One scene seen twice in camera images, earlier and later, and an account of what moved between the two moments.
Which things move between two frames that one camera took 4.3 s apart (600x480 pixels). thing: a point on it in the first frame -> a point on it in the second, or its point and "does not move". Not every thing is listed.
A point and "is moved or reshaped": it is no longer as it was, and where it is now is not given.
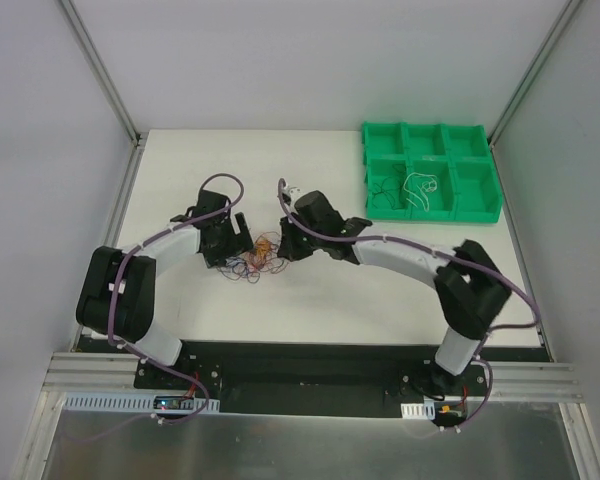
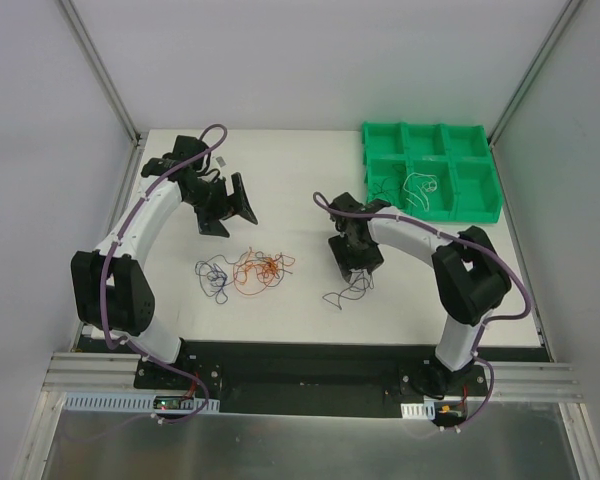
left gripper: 230,240 -> 225,206
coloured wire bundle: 264,256 is moved or reshaped
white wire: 417,184 does not move
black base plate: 328,378 does not move
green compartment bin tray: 426,171 does not move
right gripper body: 294,240 -> 356,251
